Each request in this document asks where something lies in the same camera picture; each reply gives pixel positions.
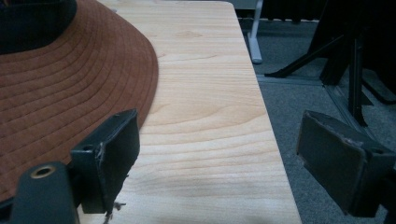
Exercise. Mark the white metal table leg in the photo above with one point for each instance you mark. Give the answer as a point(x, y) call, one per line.
point(256, 34)

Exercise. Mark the brown brimmed hat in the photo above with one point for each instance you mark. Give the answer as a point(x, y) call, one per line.
point(62, 93)

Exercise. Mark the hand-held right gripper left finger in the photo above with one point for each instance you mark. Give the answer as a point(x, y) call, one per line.
point(106, 161)

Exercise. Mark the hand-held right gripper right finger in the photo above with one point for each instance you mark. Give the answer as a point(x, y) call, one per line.
point(336, 165)

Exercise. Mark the black metal stand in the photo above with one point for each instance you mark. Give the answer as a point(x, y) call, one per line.
point(348, 56)

